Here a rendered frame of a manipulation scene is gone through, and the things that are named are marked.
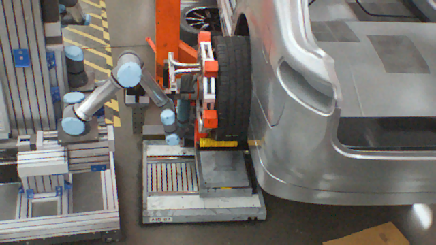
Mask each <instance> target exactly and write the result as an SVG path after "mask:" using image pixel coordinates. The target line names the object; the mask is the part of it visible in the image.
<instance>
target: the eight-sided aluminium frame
mask: <svg viewBox="0 0 436 245"><path fill-rule="evenodd" d="M200 53H201V55H202V68H203V66H204V61H205V60H214V58H213V52H212V48H211V43H210V42H200V45H199V48H198V51H197V63H198V62H200ZM205 54H208V58H206V55H205ZM203 88H204V92H203V100H202V106H200V100H196V116H197V119H198V132H199V133H209V132H211V131H212V130H213V128H204V122H203V112H204V110H206V106H207V104H208V103H210V104H211V108H210V110H214V105H215V77H211V93H208V92H207V77H204V69H203ZM200 115H202V123H201V118H200Z"/></svg>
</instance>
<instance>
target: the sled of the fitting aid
mask: <svg viewBox="0 0 436 245"><path fill-rule="evenodd" d="M243 156H244V160H245V167H246V170H247V176H248V180H249V186H235V187H204V180H203V173H202V162H201V156H200V152H198V151H197V149H196V144H195V157H196V169H197V176H198V188H199V195H200V198H206V197H251V193H252V185H251V180H250V175H249V170H248V167H247V160H246V156H245V151H243Z"/></svg>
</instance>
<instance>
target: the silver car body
mask: <svg viewBox="0 0 436 245"><path fill-rule="evenodd" d="M217 5H218V9H219V18H220V23H221V31H222V34H223V36H233V33H234V26H235V23H236V19H237V17H238V15H239V13H240V12H244V13H245V15H246V17H247V22H248V25H249V34H250V42H251V105H250V115H249V126H248V131H247V139H248V142H249V148H250V152H251V157H252V160H253V166H254V170H255V174H256V178H257V181H258V182H259V184H260V186H261V187H262V188H263V190H265V191H266V192H267V193H269V194H271V195H274V196H277V197H278V198H282V199H286V200H290V201H298V202H303V203H316V204H326V205H342V206H399V205H400V204H428V203H436V0H217Z"/></svg>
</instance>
